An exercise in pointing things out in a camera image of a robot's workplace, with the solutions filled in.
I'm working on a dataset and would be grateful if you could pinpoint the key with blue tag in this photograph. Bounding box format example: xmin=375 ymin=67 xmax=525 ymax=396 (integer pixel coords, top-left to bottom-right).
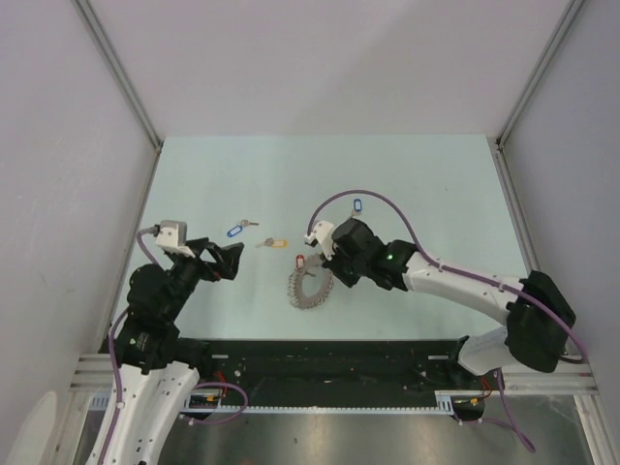
xmin=227 ymin=219 xmax=259 ymax=238
xmin=349 ymin=198 xmax=363 ymax=218

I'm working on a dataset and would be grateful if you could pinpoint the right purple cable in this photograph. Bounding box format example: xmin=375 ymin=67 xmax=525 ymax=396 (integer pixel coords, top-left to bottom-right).
xmin=306 ymin=190 xmax=587 ymax=454

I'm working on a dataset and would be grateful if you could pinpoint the grey cable duct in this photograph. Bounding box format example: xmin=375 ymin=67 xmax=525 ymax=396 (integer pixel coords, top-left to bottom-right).
xmin=88 ymin=393 xmax=454 ymax=416

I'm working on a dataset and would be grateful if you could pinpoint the aluminium frame post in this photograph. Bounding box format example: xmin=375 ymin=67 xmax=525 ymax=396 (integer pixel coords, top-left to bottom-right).
xmin=495 ymin=0 xmax=589 ymax=150
xmin=72 ymin=0 xmax=163 ymax=153

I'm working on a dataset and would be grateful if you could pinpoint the white rounded object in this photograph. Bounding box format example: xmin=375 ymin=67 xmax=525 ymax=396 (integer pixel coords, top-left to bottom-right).
xmin=6 ymin=390 xmax=59 ymax=465

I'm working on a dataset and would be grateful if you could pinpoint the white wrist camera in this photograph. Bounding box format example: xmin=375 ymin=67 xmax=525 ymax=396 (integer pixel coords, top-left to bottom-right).
xmin=304 ymin=221 xmax=335 ymax=261
xmin=136 ymin=220 xmax=196 ymax=263

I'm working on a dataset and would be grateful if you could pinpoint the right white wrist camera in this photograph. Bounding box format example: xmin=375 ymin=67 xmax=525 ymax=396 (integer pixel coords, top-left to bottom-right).
xmin=304 ymin=221 xmax=335 ymax=261

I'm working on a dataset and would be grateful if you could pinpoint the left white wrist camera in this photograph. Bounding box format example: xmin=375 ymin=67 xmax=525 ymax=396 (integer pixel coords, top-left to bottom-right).
xmin=136 ymin=220 xmax=196 ymax=263

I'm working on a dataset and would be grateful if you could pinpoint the left aluminium frame post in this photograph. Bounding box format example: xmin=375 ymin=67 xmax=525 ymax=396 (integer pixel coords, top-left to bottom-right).
xmin=72 ymin=0 xmax=163 ymax=153

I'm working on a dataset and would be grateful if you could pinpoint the key with yellow tag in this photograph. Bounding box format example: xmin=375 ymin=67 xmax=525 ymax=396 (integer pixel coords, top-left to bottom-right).
xmin=256 ymin=237 xmax=289 ymax=249

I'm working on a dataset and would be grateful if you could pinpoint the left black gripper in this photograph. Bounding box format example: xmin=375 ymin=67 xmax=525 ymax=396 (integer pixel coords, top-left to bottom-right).
xmin=163 ymin=236 xmax=243 ymax=320

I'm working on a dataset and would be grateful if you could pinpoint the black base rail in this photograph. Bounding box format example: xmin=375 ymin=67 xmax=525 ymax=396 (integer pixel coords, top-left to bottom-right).
xmin=200 ymin=340 xmax=497 ymax=408

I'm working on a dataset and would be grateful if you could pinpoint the right aluminium frame post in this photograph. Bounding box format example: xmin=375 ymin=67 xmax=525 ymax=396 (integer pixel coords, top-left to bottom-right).
xmin=495 ymin=0 xmax=589 ymax=150

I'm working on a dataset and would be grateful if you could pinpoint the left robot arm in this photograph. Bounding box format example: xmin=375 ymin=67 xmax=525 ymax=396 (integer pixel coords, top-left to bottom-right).
xmin=87 ymin=237 xmax=244 ymax=464

